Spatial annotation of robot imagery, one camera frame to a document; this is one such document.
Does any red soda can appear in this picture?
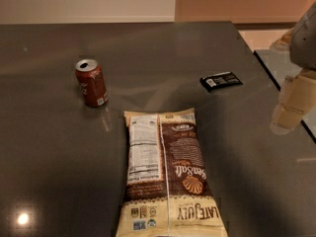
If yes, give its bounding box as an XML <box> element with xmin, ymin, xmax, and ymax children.
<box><xmin>75</xmin><ymin>59</ymin><xmax>108</xmax><ymax>108</ymax></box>

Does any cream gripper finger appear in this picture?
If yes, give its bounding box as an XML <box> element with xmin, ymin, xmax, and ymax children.
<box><xmin>270</xmin><ymin>69</ymin><xmax>316</xmax><ymax>135</ymax></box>

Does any Late July chips bag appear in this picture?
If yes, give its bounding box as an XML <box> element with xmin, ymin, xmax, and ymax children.
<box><xmin>116</xmin><ymin>109</ymin><xmax>228</xmax><ymax>237</ymax></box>

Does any black rxbar chocolate bar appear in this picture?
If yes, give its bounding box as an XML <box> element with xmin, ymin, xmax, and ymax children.
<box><xmin>199</xmin><ymin>72</ymin><xmax>242</xmax><ymax>92</ymax></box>

